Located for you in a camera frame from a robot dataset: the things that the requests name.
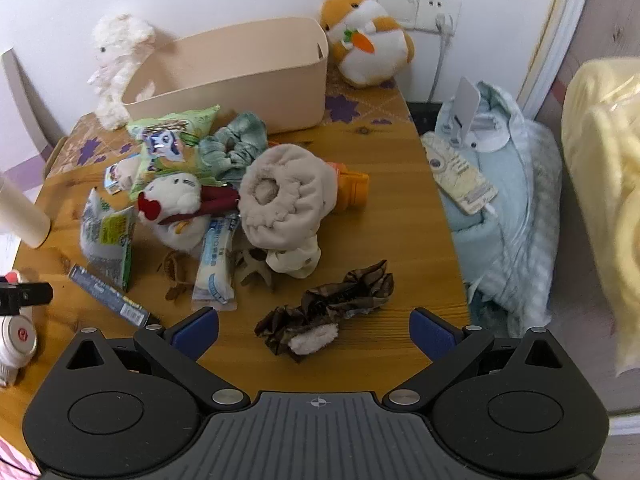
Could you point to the teal scrunchie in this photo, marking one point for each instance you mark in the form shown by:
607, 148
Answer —
240, 135

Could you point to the white door frame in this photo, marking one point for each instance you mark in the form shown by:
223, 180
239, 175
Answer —
555, 50

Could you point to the yellow blanket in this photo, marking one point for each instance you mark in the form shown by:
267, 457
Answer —
600, 160

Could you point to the small white snack packet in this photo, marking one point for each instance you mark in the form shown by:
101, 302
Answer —
117, 175

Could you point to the pale purple bed sheet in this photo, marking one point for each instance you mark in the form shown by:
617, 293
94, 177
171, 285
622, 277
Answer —
30, 175

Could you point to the grey board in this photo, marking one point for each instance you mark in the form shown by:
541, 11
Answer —
25, 100

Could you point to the orange hamster plush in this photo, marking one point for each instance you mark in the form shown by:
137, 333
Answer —
370, 55

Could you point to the white phone stand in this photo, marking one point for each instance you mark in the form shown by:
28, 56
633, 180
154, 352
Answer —
470, 105

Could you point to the beige storage basket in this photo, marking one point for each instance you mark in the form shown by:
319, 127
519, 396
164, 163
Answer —
240, 85

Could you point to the light blue blanket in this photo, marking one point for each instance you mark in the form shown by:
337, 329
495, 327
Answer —
505, 240

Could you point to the white paper sheet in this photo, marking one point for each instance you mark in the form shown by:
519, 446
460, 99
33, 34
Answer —
7, 255

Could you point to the green snack bag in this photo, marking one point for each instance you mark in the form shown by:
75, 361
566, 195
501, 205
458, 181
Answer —
170, 140

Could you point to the wooden desk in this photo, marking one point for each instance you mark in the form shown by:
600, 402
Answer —
390, 220

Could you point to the white wall socket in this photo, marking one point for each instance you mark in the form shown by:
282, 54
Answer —
440, 2

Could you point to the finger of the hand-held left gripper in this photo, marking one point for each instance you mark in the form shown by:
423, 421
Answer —
27, 296

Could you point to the beige hang tag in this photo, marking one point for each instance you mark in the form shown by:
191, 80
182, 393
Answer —
460, 172

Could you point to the white blue long packet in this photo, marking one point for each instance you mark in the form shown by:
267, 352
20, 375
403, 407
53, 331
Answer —
215, 270

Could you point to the beige plush glove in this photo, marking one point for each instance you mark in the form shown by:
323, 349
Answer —
290, 195

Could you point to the cream scrunchie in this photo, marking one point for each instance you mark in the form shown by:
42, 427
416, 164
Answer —
292, 262

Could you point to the orange box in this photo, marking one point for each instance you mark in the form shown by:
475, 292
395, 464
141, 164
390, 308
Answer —
352, 187

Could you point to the brown hair claw clip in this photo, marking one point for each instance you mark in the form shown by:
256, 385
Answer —
250, 267

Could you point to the white plush rabbit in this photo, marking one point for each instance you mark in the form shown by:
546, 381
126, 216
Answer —
120, 55

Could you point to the dark blue bar packet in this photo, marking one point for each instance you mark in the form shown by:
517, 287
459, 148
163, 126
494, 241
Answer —
105, 295

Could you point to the white plush toy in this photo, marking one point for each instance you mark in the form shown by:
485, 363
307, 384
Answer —
175, 195

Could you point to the white wall switch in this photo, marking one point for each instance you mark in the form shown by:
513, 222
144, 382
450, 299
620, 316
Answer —
397, 7

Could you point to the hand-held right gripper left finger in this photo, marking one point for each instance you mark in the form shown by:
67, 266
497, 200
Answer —
200, 327

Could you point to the pale pink door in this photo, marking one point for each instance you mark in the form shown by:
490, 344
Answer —
615, 10

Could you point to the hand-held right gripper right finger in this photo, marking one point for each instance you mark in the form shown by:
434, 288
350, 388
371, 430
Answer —
427, 332

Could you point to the pink striped cloth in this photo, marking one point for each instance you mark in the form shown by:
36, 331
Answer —
10, 460

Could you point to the white cylindrical bottle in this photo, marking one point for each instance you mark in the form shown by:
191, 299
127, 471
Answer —
22, 210

